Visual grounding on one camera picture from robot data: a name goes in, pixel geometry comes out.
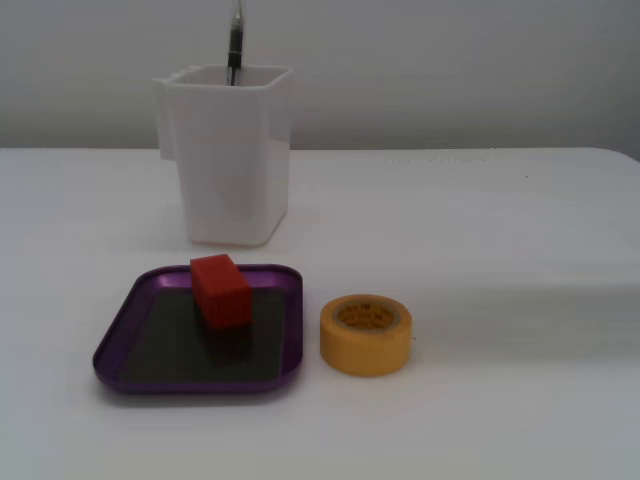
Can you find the red ribbed cube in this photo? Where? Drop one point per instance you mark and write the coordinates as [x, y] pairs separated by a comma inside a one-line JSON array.
[[222, 295]]

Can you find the yellow masking tape roll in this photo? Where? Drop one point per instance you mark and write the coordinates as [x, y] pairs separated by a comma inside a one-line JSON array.
[[365, 345]]

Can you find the white plastic container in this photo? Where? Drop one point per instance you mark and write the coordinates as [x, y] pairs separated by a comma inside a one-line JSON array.
[[232, 165]]

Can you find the purple metal tray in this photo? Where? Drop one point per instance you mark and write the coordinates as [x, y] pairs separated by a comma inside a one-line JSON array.
[[150, 350]]

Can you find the clear black ballpoint pen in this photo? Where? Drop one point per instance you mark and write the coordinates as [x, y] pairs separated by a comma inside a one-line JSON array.
[[234, 45]]

